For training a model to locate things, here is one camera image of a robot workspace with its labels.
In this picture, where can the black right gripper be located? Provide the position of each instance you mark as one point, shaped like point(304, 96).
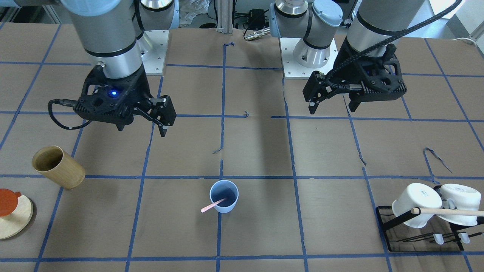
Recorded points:
point(140, 89)

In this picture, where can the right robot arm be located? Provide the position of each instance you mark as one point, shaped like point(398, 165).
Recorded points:
point(109, 31)

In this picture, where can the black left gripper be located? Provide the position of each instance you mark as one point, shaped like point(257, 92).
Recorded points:
point(343, 67)

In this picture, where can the black wire mug rack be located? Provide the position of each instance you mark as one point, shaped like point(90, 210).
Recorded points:
point(421, 230)

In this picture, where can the wooden mug tree stand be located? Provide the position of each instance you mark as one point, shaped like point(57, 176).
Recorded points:
point(15, 222)

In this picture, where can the bamboo chopstick holder cup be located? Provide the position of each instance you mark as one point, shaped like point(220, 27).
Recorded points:
point(55, 164)

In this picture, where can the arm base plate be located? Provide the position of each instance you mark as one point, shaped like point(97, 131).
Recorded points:
point(299, 60)
point(153, 45)

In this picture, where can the light blue cup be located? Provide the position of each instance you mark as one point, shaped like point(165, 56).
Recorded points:
point(227, 190)

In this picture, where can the orange mug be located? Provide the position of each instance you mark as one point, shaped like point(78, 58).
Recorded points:
point(8, 201)

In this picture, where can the white mug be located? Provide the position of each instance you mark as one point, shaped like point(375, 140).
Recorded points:
point(416, 195)
point(460, 197)

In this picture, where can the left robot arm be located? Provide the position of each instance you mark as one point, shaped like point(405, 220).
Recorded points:
point(316, 24)

